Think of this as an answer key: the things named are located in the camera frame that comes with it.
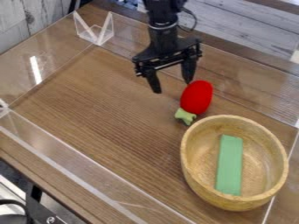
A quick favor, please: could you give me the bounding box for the red plush strawberry toy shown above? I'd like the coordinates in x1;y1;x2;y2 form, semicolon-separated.
173;80;212;125

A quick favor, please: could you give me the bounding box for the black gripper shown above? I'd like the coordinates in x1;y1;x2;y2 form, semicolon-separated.
132;37;202;94

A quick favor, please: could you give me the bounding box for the clear acrylic tray wall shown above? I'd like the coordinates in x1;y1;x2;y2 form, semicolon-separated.
0;100;195;224

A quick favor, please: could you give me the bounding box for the wooden oval bowl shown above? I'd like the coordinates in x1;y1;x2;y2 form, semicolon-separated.
180;115;288;212

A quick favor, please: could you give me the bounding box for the green rectangular block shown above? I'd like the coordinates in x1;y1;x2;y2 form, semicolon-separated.
215;135;243;196

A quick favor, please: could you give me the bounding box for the clear acrylic corner bracket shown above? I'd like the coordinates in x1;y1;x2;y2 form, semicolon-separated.
72;12;115;46

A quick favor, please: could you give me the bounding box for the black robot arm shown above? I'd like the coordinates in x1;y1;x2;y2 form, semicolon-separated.
132;0;202;94

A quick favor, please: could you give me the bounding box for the black table frame leg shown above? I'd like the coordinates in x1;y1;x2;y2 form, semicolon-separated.
25;184;67;224

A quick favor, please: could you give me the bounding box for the black cable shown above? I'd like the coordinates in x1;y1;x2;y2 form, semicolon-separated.
0;199;29;217

